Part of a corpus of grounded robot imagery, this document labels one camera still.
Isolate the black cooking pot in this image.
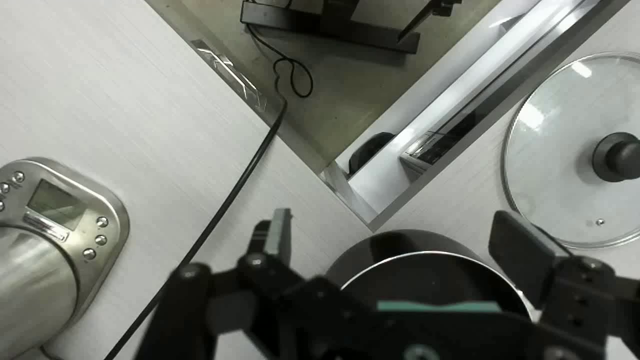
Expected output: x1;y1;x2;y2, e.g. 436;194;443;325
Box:
324;228;536;322

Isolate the stainless steel sink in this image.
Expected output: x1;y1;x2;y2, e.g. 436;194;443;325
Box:
318;0;631;232

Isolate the glass lid with black knob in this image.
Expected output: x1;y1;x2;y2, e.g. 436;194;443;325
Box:
500;55;640;250

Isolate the black power cable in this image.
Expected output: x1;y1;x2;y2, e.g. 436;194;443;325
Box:
104;27;317;360

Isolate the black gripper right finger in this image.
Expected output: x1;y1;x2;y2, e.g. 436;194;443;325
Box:
489;210;640;360

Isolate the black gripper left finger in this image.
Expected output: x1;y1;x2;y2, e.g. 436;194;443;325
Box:
136;206;349;360

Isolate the stainless steel electric kettle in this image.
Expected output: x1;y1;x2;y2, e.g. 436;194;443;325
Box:
0;157;132;360

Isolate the silver drawer handle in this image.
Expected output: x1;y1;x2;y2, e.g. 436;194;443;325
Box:
191;38;268;110

